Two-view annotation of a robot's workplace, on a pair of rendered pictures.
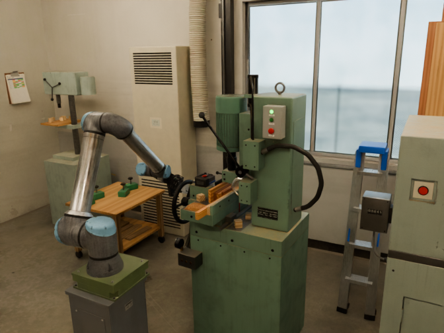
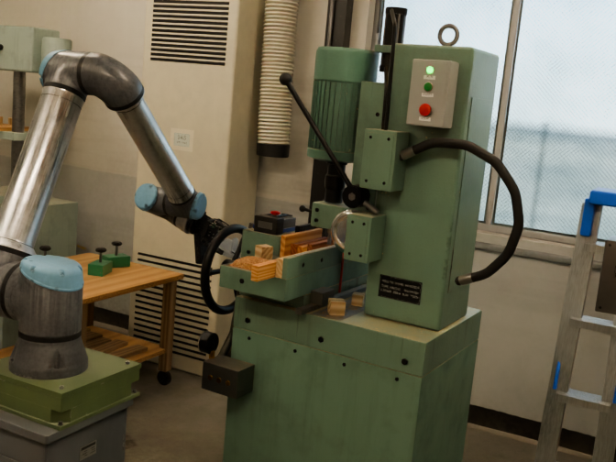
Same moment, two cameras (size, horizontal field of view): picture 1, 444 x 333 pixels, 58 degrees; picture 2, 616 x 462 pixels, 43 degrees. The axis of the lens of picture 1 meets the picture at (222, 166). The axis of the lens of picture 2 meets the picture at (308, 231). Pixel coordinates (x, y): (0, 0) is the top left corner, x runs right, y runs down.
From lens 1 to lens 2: 37 cm
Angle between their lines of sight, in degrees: 6
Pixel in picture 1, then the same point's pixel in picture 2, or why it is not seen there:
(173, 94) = (224, 83)
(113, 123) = (106, 73)
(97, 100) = not seen: hidden behind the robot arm
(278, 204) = (424, 269)
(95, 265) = (29, 351)
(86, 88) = not seen: hidden behind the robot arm
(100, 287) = (34, 397)
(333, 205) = (523, 335)
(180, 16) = not seen: outside the picture
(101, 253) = (46, 326)
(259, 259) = (375, 382)
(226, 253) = (305, 368)
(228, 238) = (314, 335)
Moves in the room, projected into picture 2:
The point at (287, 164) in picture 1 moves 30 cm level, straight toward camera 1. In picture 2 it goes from (451, 185) to (453, 199)
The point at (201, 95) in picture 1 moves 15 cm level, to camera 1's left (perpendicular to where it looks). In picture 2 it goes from (278, 93) to (245, 90)
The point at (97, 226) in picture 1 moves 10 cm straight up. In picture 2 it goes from (46, 268) to (47, 227)
